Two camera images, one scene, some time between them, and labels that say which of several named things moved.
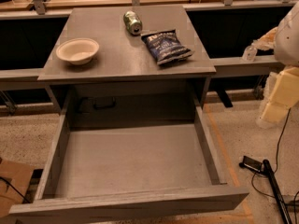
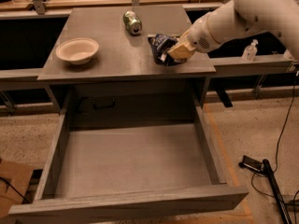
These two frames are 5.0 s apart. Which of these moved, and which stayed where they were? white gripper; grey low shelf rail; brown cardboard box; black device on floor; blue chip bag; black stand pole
Moved: white gripper; blue chip bag
Stayed: brown cardboard box; grey low shelf rail; black device on floor; black stand pole
